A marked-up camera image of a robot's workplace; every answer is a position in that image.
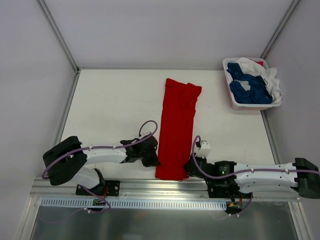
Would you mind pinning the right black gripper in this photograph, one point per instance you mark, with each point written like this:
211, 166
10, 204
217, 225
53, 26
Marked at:
194, 166

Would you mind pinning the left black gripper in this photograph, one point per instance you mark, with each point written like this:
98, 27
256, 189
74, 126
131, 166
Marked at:
150, 152

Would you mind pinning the red t shirt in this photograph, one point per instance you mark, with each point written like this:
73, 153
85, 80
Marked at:
176, 129

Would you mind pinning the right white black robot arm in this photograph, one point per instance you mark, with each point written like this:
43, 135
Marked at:
229, 179

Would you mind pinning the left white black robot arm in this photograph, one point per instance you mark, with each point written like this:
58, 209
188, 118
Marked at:
68, 161

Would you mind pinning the blue t shirt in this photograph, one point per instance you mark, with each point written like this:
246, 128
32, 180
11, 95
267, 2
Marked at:
246, 88

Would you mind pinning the white t shirt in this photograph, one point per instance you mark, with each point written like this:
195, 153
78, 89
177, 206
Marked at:
268, 75

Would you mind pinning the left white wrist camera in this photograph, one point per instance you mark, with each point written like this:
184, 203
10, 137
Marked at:
146, 134

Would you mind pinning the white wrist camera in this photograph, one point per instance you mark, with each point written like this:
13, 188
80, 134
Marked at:
146, 134
203, 149

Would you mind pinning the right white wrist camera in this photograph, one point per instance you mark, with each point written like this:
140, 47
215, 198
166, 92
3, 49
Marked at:
203, 149

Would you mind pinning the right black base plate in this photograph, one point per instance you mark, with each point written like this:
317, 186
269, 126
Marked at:
229, 191

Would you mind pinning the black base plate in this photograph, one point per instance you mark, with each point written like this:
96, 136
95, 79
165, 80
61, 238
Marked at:
229, 191
112, 187

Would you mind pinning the aluminium mounting rail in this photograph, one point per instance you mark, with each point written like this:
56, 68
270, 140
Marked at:
155, 189

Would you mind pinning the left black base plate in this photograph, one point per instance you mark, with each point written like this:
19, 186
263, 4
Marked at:
112, 187

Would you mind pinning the white slotted cable duct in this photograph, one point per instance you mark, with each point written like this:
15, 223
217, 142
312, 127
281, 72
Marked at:
155, 204

